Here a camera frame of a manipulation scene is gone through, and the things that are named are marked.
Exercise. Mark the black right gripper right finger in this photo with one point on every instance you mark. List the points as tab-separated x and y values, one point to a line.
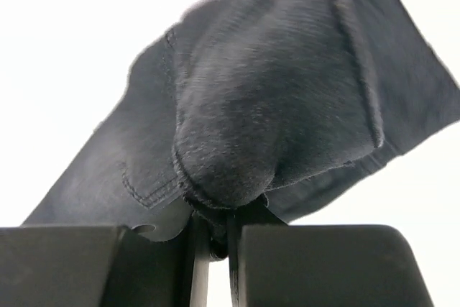
334	265

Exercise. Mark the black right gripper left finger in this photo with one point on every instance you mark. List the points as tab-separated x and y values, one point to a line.
91	266

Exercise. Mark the black trousers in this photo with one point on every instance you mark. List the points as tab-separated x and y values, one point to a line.
287	102

